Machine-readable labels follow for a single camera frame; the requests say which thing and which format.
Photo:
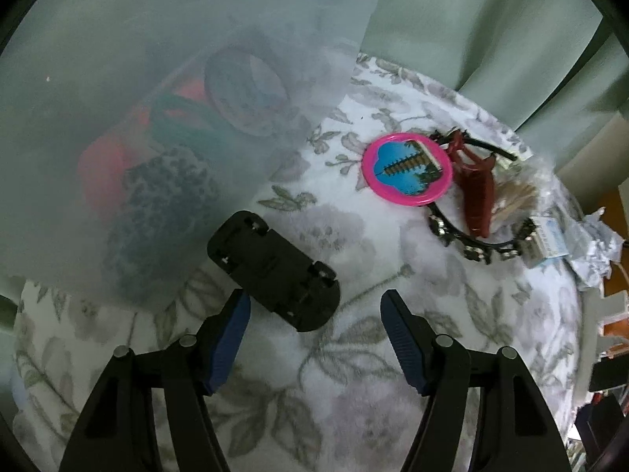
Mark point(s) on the leopard print scrunchie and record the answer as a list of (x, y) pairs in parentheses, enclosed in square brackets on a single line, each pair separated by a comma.
[(162, 191)]

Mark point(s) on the black toy car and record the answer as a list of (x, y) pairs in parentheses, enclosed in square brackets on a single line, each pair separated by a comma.
[(275, 270)]

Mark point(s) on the translucent blue plastic container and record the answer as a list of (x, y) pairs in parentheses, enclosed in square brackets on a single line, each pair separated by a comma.
[(123, 34)]

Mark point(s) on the cotton swab bag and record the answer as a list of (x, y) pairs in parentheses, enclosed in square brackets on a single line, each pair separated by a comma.
[(521, 196)]

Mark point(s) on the wooden bed frame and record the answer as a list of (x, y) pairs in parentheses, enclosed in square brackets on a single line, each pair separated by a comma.
[(616, 327)]

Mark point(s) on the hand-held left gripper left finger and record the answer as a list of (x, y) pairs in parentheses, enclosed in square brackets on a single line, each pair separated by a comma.
[(226, 339)]

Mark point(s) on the red hair claw clip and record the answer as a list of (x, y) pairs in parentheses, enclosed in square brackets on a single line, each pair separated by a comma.
[(474, 191)]

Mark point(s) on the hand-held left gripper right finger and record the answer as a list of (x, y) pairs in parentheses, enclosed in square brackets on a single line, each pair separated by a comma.
[(403, 344)]

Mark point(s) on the brown packing tape roll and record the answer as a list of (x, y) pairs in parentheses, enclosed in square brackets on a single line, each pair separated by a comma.
[(236, 98)]

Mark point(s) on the black beaded headband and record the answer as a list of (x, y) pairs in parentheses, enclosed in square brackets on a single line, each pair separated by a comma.
[(484, 253)]

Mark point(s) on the round pink pocket mirror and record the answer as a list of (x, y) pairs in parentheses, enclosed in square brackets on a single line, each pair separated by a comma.
[(408, 169)]

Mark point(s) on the pale green curtain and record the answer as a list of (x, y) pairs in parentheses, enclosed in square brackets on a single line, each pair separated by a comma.
[(491, 24)]

